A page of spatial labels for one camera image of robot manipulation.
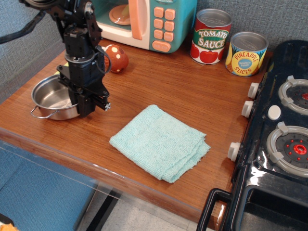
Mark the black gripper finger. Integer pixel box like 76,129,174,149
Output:
77,94,96,118
68,88,78,105

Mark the teal toy microwave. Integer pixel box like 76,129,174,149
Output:
92,0,197,53

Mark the small steel pot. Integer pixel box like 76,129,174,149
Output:
30,74,79,120

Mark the orange plush object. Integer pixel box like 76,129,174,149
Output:
0,214,19,231

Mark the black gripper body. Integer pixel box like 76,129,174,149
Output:
57,56,110,111

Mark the black toy stove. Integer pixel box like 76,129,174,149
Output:
197,40,308,231

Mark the pineapple slices can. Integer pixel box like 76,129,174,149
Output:
225,31,269,77

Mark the light blue cloth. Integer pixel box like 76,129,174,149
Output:
109,104,210,183

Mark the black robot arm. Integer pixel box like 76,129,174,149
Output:
21,0,110,117

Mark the brown toy mushroom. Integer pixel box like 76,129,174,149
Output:
102,44,129,74

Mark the tomato sauce can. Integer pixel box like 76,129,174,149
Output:
190,8,232,64

